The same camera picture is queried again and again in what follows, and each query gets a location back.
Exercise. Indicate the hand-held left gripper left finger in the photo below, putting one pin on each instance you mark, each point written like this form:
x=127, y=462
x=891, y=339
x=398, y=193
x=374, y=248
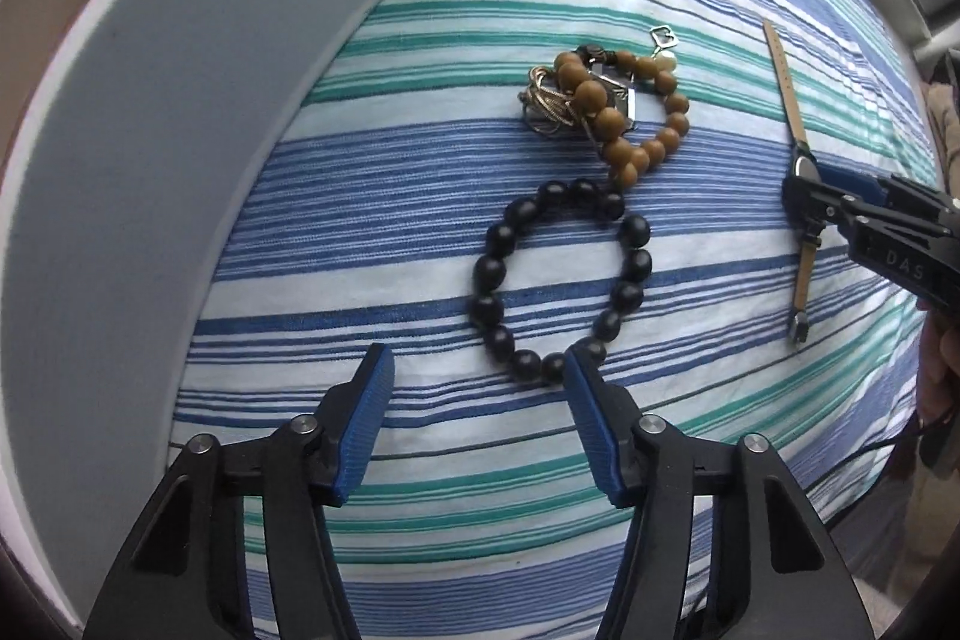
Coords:
x=367, y=422

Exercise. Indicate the beige cushion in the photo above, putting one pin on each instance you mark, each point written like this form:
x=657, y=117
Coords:
x=946, y=130

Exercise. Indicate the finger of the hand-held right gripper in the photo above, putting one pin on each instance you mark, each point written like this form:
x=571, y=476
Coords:
x=814, y=201
x=851, y=183

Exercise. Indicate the person's right hand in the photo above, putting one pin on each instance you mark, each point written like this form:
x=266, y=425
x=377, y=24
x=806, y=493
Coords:
x=939, y=362

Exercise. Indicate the person's right forearm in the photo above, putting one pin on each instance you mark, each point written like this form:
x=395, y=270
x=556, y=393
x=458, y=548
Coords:
x=926, y=535

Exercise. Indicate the long white cardboard box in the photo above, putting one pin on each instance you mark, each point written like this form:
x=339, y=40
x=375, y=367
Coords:
x=150, y=160

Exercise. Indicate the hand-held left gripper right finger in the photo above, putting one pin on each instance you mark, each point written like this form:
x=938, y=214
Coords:
x=596, y=430

